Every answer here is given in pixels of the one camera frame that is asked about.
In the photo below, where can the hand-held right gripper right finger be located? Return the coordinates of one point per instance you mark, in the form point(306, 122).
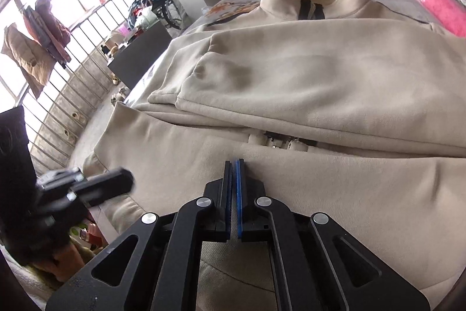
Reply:
point(240, 201)

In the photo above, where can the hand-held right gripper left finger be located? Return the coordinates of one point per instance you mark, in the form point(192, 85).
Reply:
point(222, 209)

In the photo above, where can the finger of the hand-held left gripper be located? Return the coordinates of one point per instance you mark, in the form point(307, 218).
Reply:
point(105, 185)
point(58, 178)

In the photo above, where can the beige zip jacket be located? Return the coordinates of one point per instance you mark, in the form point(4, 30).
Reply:
point(309, 77)

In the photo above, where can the pair of light shoes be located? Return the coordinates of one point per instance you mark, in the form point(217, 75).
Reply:
point(119, 95)

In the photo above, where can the metal balcony railing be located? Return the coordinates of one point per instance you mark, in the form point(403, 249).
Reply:
point(72, 85)

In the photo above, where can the brown hanging jacket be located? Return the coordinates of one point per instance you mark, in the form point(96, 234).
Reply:
point(29, 59)

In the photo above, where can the dark grey cabinet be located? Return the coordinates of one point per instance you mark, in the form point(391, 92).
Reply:
point(140, 54)

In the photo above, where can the dark red hanging jacket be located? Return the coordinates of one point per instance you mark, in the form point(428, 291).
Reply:
point(47, 26)

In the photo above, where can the wheelchair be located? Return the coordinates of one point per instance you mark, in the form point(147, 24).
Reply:
point(167, 10)

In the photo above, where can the floral plaid bed sheet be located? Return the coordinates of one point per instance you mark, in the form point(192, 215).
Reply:
point(233, 5)

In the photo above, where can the pink floral blanket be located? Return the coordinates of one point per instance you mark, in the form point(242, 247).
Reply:
point(433, 1)

